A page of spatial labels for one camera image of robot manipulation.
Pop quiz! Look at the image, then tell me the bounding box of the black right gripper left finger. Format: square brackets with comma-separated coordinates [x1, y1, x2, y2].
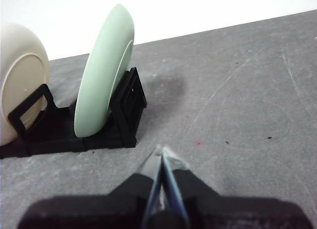
[18, 144, 163, 229]

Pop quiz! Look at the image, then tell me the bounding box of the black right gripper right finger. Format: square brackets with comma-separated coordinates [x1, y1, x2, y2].
[161, 145, 313, 229]

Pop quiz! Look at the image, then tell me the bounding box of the black plate rack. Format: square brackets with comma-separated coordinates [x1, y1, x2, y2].
[0, 67, 147, 159]

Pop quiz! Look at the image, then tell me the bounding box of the pale green plate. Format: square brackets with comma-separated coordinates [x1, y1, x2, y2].
[74, 3, 136, 138]

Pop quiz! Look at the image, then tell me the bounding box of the cream white plate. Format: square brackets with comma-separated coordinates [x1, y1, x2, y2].
[0, 23, 50, 145]

